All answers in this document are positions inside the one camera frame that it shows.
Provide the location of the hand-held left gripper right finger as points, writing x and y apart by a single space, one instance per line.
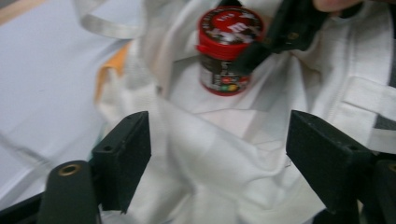
330 161

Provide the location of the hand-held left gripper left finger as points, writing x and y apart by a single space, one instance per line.
123 158

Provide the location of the red lidded candy jar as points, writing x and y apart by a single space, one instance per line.
224 34

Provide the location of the white patterned tote bag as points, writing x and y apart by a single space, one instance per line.
218 155

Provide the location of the white table mat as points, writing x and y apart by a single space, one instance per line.
46 77

